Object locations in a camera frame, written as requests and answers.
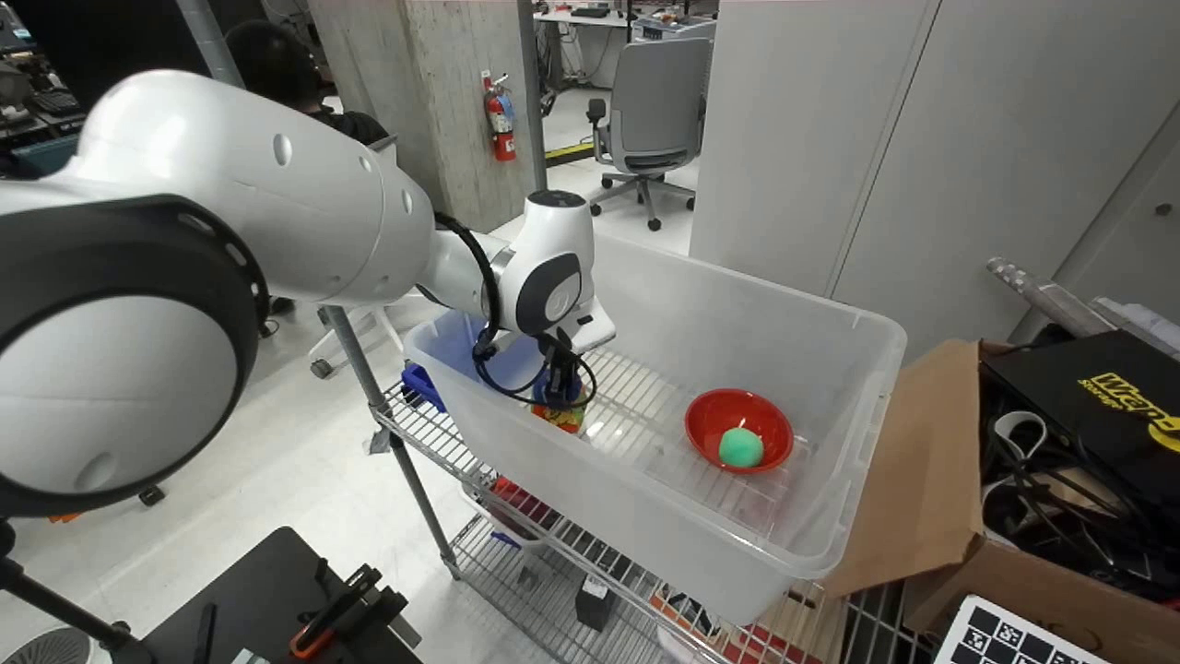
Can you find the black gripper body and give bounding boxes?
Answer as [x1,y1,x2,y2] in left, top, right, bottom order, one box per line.
[540,324,585,384]

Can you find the blue plastic lid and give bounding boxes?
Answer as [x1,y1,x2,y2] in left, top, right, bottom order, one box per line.
[397,308,548,419]

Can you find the red bowl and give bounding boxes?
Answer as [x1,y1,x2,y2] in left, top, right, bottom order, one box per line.
[683,389,800,475]

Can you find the clear plastic bin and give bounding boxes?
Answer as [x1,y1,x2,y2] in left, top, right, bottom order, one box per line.
[403,233,911,633]

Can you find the slanted grey metal pole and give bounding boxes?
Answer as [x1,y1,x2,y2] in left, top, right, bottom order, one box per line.
[177,0,466,580]

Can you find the green ball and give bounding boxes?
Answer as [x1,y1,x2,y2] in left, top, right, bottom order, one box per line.
[714,422,767,474]

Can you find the small black box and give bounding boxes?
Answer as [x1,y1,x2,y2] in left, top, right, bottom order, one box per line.
[572,576,616,636]

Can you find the red fire extinguisher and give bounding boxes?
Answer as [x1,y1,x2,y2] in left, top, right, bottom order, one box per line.
[476,66,521,165]

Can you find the upright grey metal pole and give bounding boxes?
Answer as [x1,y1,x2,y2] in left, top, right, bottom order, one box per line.
[511,0,554,201]

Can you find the grey office chair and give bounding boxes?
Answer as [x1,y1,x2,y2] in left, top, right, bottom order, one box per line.
[581,29,714,235]

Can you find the concrete pillar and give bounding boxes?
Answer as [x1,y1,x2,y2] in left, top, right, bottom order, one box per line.
[307,0,540,235]

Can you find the black platform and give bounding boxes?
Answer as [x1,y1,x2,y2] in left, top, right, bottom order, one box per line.
[134,526,426,664]

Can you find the brown cardboard box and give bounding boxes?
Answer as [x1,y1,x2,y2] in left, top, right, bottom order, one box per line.
[826,341,1180,664]

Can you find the white cabinet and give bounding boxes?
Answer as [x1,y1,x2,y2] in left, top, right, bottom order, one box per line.
[687,0,1180,361]

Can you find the person in black hoodie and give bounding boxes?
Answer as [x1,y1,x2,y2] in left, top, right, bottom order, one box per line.
[222,17,393,157]

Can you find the silver metal tube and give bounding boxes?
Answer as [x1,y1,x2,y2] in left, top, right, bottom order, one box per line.
[982,254,1117,342]

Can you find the checkerboard calibration board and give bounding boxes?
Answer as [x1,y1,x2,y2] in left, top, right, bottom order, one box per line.
[929,594,1110,664]

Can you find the black bag yellow print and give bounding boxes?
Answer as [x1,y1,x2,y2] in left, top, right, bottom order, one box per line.
[987,330,1180,522]

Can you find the black monitor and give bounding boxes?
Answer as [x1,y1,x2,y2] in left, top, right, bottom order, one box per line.
[2,0,208,108]

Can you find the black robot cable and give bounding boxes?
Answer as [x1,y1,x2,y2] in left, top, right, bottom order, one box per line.
[436,212,605,412]

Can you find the metal wire shelf rack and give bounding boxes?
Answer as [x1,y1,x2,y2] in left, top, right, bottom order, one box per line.
[364,380,938,664]

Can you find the black clamp orange handle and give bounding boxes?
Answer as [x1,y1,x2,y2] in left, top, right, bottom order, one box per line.
[289,561,409,664]

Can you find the tangled black cables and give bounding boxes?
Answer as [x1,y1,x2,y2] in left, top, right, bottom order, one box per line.
[978,409,1180,607]

